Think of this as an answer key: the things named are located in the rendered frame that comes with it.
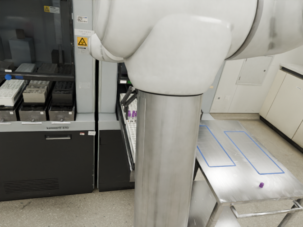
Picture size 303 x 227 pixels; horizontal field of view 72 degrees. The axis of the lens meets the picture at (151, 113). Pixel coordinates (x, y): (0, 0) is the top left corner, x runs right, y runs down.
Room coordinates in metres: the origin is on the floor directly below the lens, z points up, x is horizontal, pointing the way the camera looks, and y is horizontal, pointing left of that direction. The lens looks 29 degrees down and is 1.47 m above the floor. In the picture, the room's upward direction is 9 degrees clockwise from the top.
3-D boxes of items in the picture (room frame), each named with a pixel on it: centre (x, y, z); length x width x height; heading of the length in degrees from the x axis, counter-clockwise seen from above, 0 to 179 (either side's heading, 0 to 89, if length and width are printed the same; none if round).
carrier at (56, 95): (1.11, 0.55, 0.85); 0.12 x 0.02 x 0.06; 108
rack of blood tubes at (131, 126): (0.85, 0.04, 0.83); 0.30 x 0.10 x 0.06; 18
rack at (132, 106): (1.15, 0.14, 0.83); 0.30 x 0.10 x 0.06; 18
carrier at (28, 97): (1.06, 0.69, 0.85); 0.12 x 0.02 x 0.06; 109
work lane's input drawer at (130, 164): (0.98, 0.08, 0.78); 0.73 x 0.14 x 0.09; 18
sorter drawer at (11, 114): (1.24, 0.91, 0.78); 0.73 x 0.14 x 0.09; 18
